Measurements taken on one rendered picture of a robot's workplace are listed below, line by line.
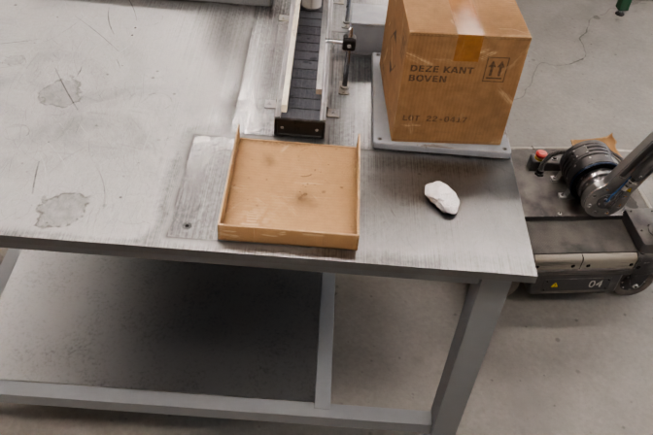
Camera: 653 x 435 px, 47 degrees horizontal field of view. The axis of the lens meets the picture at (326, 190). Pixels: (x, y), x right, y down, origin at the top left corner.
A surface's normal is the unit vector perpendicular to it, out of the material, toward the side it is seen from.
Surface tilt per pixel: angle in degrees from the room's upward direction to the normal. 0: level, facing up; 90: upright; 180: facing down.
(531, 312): 0
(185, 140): 0
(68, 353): 0
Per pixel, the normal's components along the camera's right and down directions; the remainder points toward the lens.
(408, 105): 0.04, 0.68
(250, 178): 0.07, -0.73
